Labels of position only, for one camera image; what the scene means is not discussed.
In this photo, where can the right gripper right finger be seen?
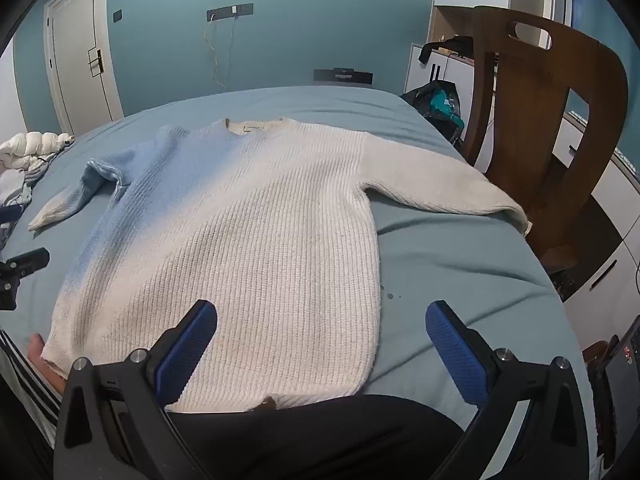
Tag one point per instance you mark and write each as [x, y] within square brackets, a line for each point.
[552, 442]

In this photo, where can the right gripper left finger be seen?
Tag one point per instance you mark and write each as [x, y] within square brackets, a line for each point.
[113, 422]

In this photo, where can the white blue knit sweater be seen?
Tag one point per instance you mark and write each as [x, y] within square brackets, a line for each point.
[268, 221]

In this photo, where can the striped grey clothing pile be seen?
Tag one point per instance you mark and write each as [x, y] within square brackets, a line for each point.
[16, 195]

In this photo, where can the person's left hand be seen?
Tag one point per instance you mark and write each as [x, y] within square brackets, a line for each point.
[34, 350]

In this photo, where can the teal bed sheet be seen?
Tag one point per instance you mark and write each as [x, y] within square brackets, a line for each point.
[479, 265]

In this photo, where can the white puffer jacket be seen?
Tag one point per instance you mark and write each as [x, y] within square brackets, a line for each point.
[28, 151]

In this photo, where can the brown wooden chair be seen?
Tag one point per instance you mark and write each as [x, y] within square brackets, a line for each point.
[524, 68]

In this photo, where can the black teal bag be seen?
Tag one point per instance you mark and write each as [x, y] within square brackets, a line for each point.
[438, 102]

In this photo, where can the white door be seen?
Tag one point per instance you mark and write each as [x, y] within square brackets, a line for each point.
[79, 65]

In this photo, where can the black garment on cabinet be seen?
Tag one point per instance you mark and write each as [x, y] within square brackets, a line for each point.
[460, 45]

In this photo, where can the black box behind bed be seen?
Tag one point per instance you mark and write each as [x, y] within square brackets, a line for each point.
[343, 77]

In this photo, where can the wall socket strip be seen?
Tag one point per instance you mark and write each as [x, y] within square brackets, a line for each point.
[235, 11]

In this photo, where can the white cabinet with handles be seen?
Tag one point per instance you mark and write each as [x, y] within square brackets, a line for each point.
[448, 18]

